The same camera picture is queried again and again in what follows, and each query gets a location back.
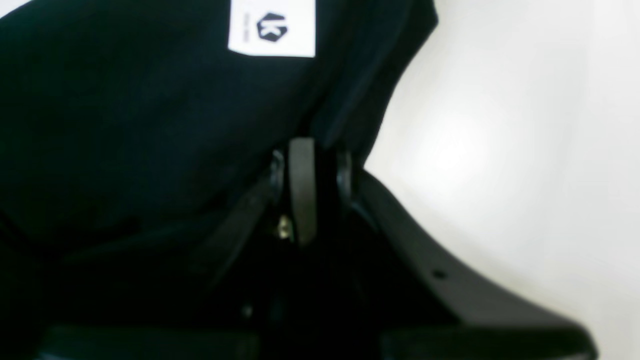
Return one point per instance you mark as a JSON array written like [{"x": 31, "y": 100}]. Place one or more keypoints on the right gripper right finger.
[{"x": 416, "y": 299}]

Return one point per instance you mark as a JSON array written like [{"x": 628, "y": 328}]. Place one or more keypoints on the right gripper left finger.
[{"x": 204, "y": 291}]

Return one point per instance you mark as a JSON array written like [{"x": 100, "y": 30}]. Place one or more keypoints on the black T-shirt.
[{"x": 123, "y": 119}]

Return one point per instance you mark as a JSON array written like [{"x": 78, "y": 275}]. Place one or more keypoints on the white shirt label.
[{"x": 273, "y": 28}]

